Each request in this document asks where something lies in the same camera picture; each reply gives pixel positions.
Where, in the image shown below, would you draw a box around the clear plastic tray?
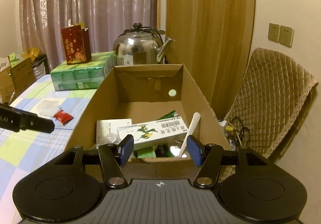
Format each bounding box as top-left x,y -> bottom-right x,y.
36,100 -> 60,117

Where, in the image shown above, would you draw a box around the white ointment box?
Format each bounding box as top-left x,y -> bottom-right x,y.
118,117 -> 188,151

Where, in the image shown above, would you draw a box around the white plastic spoon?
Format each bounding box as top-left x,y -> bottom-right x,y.
177,112 -> 201,157

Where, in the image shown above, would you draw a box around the red candy packet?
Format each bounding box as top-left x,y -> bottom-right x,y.
53,109 -> 73,125

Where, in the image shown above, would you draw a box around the white medicine box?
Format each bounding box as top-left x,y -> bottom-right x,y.
96,119 -> 132,145

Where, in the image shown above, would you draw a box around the cardboard boxes beside table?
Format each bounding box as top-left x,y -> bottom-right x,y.
1,48 -> 49,104

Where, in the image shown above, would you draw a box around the plaid tablecloth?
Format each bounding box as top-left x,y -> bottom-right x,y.
1,75 -> 95,223

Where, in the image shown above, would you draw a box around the brown cardboard box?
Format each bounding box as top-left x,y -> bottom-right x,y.
66,64 -> 230,150

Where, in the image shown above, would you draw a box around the green tissue pack bundle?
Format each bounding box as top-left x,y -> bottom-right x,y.
50,52 -> 114,91

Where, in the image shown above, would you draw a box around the quilted beige chair cushion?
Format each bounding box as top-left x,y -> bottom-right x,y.
225,48 -> 318,159

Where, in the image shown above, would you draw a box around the red gift box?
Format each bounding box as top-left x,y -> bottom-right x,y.
61,22 -> 91,65

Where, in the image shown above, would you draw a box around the stainless steel kettle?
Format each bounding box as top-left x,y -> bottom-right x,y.
113,23 -> 174,66

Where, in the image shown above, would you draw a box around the wooden door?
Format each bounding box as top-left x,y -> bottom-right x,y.
166,0 -> 255,119

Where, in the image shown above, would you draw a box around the pink curtain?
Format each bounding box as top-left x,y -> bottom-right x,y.
20,0 -> 157,68

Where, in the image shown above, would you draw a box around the cables on floor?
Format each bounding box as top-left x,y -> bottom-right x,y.
219,116 -> 251,151

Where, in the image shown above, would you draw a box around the double wall socket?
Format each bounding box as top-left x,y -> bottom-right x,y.
268,23 -> 294,48

